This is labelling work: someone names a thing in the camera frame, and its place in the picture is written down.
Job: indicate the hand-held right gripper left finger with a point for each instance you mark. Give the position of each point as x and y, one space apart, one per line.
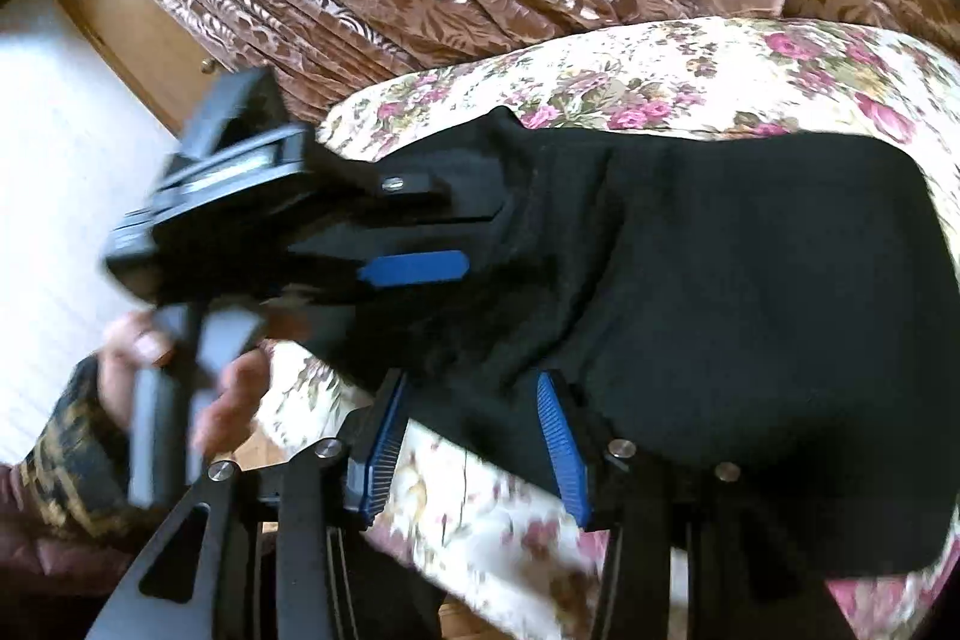
379 437

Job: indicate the person's left hand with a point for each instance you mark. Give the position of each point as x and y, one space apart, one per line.
232 400

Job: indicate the wooden door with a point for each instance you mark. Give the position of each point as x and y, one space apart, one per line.
142 33

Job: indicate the floral bedsheet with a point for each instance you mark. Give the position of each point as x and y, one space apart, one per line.
675 63

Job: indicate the black pants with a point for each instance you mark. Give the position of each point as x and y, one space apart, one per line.
712 310

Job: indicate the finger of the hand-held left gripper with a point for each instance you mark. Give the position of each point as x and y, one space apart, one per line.
416 269
420 194

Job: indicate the person's left forearm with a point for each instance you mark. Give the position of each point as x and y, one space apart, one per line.
60 460

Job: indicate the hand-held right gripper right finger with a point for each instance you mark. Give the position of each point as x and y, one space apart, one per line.
562 452

